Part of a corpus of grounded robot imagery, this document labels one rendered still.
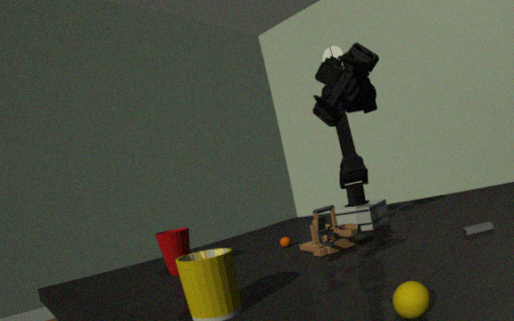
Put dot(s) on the yellow open cylinder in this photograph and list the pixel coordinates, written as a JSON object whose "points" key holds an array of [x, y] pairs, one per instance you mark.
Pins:
{"points": [[209, 282]]}

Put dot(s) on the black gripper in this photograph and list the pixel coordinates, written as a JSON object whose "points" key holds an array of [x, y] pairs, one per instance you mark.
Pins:
{"points": [[349, 85]]}

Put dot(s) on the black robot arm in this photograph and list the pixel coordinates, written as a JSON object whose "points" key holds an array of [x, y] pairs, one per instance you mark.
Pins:
{"points": [[352, 166]]}

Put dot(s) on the orange ball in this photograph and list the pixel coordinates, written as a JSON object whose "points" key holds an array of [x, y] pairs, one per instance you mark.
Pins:
{"points": [[285, 242]]}

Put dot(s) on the yellow ball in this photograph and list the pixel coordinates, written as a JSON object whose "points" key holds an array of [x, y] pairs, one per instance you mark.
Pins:
{"points": [[411, 299]]}

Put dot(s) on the red cup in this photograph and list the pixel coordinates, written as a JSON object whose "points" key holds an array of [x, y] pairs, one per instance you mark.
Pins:
{"points": [[174, 244]]}

